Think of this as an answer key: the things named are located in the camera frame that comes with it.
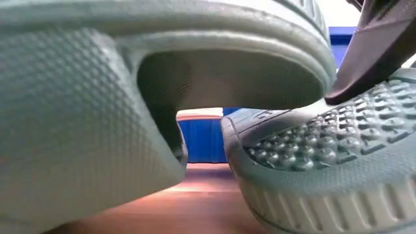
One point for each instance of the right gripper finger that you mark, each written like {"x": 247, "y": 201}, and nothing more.
{"x": 356, "y": 3}
{"x": 373, "y": 55}

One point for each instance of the green rubber slide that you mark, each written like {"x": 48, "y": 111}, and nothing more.
{"x": 74, "y": 123}
{"x": 325, "y": 162}

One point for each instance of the blue plastic bin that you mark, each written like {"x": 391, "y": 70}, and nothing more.
{"x": 203, "y": 139}

